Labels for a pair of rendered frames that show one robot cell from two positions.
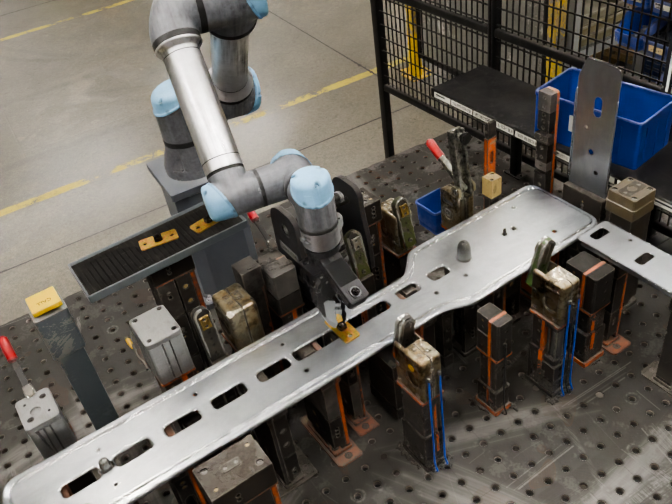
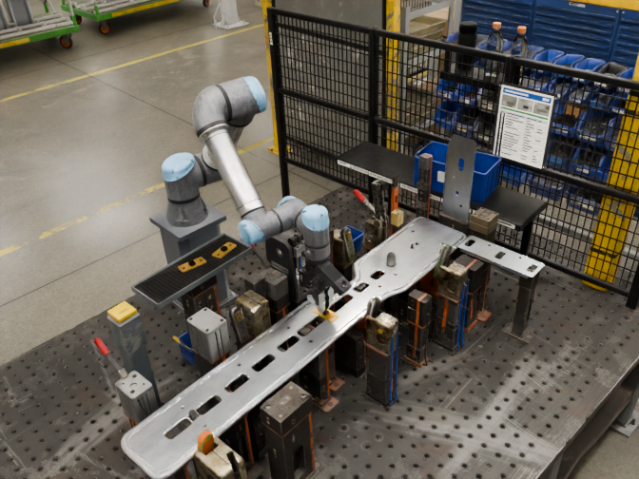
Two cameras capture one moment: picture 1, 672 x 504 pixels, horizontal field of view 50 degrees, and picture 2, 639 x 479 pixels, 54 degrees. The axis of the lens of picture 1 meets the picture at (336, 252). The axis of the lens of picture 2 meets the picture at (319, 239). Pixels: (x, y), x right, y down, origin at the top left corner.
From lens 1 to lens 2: 0.63 m
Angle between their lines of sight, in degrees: 15
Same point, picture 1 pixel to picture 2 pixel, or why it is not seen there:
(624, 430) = (500, 365)
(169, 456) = (236, 404)
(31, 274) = not seen: outside the picture
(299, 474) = not seen: hidden behind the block
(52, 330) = (129, 332)
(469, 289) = (400, 282)
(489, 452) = (421, 389)
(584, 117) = (452, 171)
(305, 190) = (315, 219)
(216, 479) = (278, 410)
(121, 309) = not seen: hidden behind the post
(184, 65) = (222, 143)
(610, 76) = (469, 144)
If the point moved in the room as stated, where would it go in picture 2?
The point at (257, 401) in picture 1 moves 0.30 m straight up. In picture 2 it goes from (284, 363) to (276, 281)
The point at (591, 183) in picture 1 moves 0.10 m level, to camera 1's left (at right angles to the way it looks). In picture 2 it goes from (457, 213) to (435, 218)
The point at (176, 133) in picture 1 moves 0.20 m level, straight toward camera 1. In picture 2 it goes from (182, 193) to (203, 218)
